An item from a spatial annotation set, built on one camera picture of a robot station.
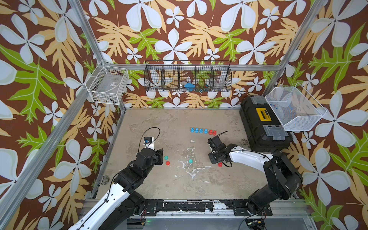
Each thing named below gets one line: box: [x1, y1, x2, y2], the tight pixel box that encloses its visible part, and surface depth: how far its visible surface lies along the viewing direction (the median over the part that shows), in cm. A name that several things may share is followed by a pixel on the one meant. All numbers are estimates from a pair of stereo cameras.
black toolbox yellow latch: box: [239, 95, 293, 153], surface depth 90 cm
